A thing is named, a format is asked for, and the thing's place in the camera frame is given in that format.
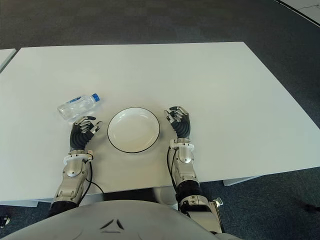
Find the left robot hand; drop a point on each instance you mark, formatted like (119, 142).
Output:
(80, 138)

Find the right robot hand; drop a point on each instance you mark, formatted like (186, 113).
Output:
(182, 127)

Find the clear water bottle blue cap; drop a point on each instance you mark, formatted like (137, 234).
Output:
(75, 107)

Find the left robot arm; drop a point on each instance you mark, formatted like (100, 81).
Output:
(72, 170)

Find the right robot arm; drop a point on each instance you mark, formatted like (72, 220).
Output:
(185, 160)

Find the white plate black rim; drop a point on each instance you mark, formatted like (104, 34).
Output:
(133, 130)

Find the white table support beam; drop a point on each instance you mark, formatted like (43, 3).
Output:
(20, 202)
(240, 180)

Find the grey robot torso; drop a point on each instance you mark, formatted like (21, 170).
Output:
(112, 222)

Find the adjacent white table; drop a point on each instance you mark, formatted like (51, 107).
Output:
(5, 56)

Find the black wheeled stand base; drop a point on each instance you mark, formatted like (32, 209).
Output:
(3, 220)

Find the white table pedestal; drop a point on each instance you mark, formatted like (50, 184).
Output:
(166, 196)

